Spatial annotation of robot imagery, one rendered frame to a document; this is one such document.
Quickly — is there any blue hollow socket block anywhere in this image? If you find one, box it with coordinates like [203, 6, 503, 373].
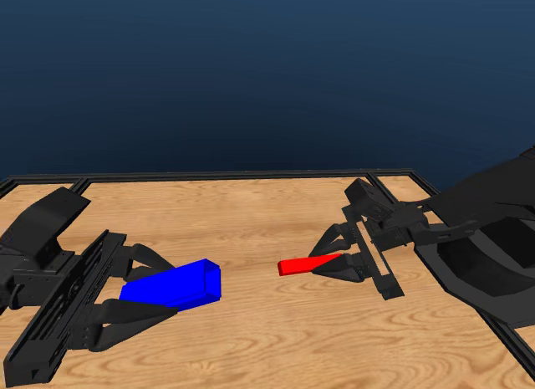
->
[119, 258, 222, 313]

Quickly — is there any thin red peg bar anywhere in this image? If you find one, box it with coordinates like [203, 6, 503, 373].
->
[278, 253, 344, 277]

